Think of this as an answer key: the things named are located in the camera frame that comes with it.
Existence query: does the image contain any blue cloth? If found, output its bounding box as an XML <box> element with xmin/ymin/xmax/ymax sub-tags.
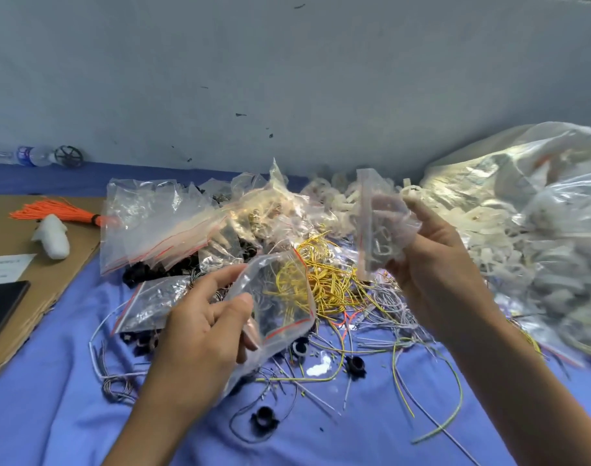
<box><xmin>0</xmin><ymin>162</ymin><xmax>591</xmax><ymax>466</ymax></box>

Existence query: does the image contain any brown cardboard sheet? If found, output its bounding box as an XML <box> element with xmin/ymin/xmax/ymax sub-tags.
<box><xmin>0</xmin><ymin>194</ymin><xmax>107</xmax><ymax>377</ymax></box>

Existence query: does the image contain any pile of grey white wires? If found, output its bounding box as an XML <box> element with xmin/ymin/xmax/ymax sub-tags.
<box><xmin>315</xmin><ymin>286</ymin><xmax>442</xmax><ymax>360</ymax></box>

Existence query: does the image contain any heap of plastic bags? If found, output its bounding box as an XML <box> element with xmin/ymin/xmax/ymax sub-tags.
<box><xmin>198</xmin><ymin>158</ymin><xmax>326</xmax><ymax>272</ymax></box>

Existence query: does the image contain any white handheld device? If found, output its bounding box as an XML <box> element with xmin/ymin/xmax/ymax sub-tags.
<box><xmin>31</xmin><ymin>213</ymin><xmax>71</xmax><ymax>261</ymax></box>

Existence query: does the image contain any red-zip plastic bag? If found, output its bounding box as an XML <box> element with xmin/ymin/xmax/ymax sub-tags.
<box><xmin>114</xmin><ymin>274</ymin><xmax>194</xmax><ymax>334</ymax></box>

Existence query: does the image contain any pile of large plastic bags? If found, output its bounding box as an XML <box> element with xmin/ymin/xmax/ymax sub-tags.
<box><xmin>421</xmin><ymin>121</ymin><xmax>591</xmax><ymax>363</ymax></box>

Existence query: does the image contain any long yellow green wire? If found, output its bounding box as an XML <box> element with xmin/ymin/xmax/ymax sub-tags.
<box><xmin>390</xmin><ymin>329</ymin><xmax>481</xmax><ymax>466</ymax></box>

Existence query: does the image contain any black round wheel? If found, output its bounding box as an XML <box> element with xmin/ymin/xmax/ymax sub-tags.
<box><xmin>53</xmin><ymin>144</ymin><xmax>85</xmax><ymax>170</ymax></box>

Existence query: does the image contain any person's left hand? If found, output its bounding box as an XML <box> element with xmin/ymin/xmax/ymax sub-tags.
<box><xmin>145</xmin><ymin>263</ymin><xmax>260</xmax><ymax>423</ymax></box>

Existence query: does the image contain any pile of white plastic wheels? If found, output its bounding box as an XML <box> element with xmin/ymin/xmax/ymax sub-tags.
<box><xmin>300</xmin><ymin>170</ymin><xmax>549</xmax><ymax>316</ymax></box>

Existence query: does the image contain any clear zip plastic bag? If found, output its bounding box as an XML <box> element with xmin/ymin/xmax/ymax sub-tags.
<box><xmin>222</xmin><ymin>249</ymin><xmax>318</xmax><ymax>394</ymax></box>
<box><xmin>356</xmin><ymin>168</ymin><xmax>423</xmax><ymax>282</ymax></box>

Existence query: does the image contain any pile of yellow wires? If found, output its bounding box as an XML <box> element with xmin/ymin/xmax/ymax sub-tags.
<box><xmin>293</xmin><ymin>230</ymin><xmax>374</xmax><ymax>321</ymax></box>

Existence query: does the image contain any white paper sheet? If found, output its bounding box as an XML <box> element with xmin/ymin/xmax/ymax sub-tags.
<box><xmin>0</xmin><ymin>253</ymin><xmax>37</xmax><ymax>287</ymax></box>

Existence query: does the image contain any clear plastic water bottle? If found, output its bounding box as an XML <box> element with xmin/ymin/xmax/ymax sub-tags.
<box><xmin>0</xmin><ymin>145</ymin><xmax>56</xmax><ymax>168</ymax></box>

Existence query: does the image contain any person's right hand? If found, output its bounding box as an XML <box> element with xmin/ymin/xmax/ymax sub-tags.
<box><xmin>385</xmin><ymin>195</ymin><xmax>500</xmax><ymax>336</ymax></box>

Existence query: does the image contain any pile of black plastic rings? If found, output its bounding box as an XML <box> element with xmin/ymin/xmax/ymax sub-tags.
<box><xmin>119</xmin><ymin>242</ymin><xmax>369</xmax><ymax>438</ymax></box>

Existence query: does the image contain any stack of plastic bags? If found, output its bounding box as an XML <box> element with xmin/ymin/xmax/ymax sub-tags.
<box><xmin>99</xmin><ymin>177</ymin><xmax>240</xmax><ymax>276</ymax></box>

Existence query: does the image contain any orange tie bundle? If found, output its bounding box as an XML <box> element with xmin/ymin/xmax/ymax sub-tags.
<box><xmin>9</xmin><ymin>199</ymin><xmax>107</xmax><ymax>227</ymax></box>

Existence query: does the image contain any person's right forearm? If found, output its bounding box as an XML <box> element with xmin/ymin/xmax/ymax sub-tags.
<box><xmin>441</xmin><ymin>304</ymin><xmax>591</xmax><ymax>466</ymax></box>

